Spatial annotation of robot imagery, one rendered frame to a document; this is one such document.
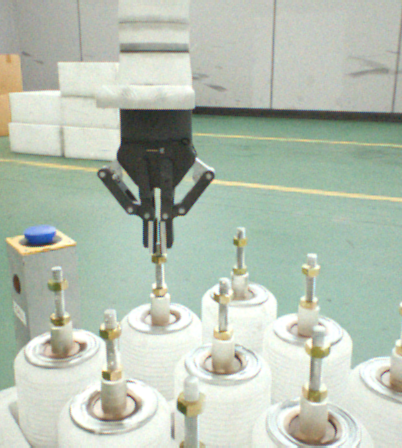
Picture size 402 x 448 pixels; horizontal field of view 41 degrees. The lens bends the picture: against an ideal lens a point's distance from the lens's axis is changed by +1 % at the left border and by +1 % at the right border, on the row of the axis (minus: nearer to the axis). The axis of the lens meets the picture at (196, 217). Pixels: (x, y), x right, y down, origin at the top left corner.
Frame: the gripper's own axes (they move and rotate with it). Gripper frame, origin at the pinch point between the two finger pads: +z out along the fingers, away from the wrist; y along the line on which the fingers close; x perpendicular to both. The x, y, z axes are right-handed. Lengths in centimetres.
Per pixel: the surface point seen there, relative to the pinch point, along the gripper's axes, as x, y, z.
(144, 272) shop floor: -76, 16, 35
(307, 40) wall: -508, -72, -41
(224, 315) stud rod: 9.5, -7.7, 4.8
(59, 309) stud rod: 7.9, 8.9, 5.5
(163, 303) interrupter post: 0.9, -0.6, 7.8
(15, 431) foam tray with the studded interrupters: 11.4, 13.0, 17.3
